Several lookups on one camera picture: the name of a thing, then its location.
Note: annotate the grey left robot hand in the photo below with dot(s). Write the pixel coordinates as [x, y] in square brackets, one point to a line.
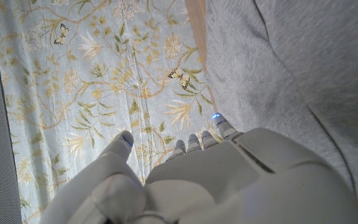
[216, 180]

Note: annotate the grey shorts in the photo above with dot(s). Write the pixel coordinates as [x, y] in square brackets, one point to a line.
[291, 62]

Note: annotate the floral print backdrop cloth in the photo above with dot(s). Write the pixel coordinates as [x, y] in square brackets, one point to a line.
[98, 77]

